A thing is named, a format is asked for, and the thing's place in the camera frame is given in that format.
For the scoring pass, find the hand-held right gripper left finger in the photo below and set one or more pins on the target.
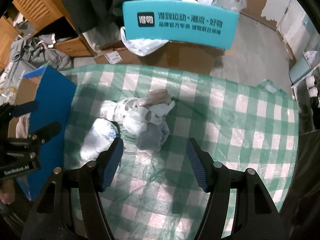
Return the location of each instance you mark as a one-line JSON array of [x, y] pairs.
[[111, 165]]

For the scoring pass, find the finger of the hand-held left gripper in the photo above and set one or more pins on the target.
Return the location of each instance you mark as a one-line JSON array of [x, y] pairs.
[[25, 108], [48, 130]]

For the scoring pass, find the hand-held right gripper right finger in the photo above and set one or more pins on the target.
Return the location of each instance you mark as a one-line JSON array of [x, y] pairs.
[[197, 165]]

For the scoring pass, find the blue cardboard box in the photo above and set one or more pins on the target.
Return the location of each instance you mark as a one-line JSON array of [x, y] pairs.
[[55, 92]]

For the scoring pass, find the person's left hand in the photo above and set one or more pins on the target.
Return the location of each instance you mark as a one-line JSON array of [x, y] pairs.
[[6, 192]]

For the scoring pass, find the grey printed bag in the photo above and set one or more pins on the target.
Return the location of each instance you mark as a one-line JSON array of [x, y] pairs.
[[15, 75]]

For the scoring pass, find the green checked plastic tablecloth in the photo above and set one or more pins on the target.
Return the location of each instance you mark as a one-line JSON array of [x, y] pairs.
[[225, 130]]

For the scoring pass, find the light grey sock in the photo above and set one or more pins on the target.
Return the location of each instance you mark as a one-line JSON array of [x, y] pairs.
[[152, 137]]

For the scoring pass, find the white patterned sock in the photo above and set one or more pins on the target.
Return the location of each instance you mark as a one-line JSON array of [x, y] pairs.
[[135, 112]]

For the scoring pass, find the pile of grey clothes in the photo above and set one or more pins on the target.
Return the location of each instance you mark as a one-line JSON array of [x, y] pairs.
[[37, 52]]

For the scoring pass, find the wooden louvered wardrobe door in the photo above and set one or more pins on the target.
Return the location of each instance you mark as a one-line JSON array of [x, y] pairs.
[[7, 42], [37, 2]]

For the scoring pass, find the wooden wardrobe base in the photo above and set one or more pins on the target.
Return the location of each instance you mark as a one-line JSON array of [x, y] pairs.
[[75, 47]]

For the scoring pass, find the white garment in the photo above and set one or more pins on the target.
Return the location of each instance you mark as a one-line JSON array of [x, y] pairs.
[[102, 37]]

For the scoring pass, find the brown cardboard box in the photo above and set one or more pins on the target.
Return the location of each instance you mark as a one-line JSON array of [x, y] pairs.
[[175, 60]]

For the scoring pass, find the black hanging coat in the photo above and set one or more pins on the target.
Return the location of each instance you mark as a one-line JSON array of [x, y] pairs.
[[85, 5]]

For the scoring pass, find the white plastic bag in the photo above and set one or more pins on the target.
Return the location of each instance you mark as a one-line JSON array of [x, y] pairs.
[[142, 46]]

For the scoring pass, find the teal printed box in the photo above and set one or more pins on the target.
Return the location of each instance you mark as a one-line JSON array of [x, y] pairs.
[[180, 37]]

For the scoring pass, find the shoe rack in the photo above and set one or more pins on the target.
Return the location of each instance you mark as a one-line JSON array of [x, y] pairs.
[[312, 105]]

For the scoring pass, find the white shoes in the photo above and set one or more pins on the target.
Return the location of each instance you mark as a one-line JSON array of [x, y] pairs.
[[313, 87]]

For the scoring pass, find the light blue panel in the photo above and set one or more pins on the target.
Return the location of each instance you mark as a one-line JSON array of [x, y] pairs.
[[302, 70]]

